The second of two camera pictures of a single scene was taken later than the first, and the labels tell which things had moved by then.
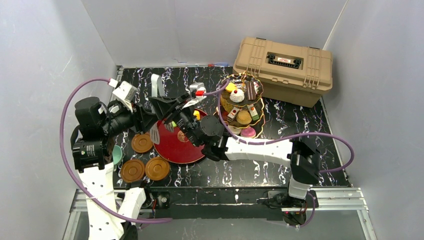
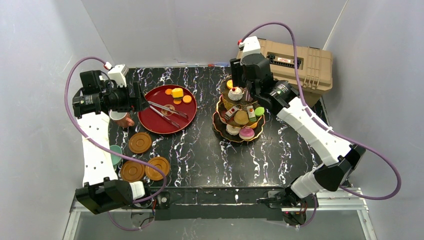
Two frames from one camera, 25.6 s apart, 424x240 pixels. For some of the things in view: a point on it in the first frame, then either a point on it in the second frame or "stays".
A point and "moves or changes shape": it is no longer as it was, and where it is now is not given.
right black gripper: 180,110 -> 235,71
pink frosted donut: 248,132 stays
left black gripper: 145,116 -> 136,96
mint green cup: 117,154 stays
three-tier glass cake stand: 241,107 stays
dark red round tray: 175,146 moves or changes shape
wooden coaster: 157,168 stays
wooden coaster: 142,143 stays
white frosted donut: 235,131 stays
